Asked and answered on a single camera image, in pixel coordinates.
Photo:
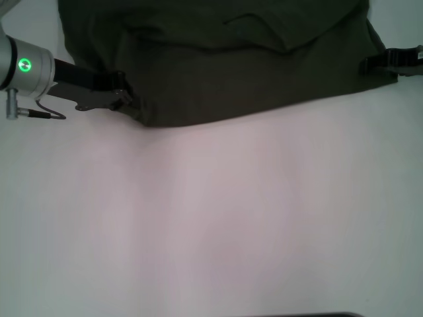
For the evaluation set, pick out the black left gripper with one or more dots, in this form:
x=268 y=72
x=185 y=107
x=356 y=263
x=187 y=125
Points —
x=82 y=77

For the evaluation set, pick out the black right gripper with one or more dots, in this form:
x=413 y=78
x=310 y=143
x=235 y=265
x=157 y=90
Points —
x=408 y=59

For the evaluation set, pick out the dark green t-shirt pink print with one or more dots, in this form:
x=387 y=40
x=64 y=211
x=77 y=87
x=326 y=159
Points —
x=231 y=66

